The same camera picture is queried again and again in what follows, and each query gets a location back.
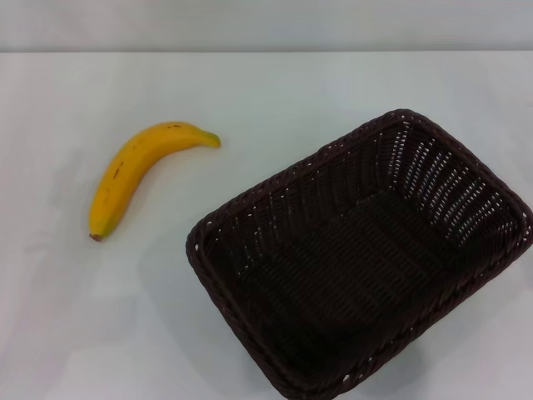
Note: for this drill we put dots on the black woven rectangular basket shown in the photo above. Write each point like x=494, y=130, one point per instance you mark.
x=333, y=258

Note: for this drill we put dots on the yellow banana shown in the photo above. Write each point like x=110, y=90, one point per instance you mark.
x=125, y=166

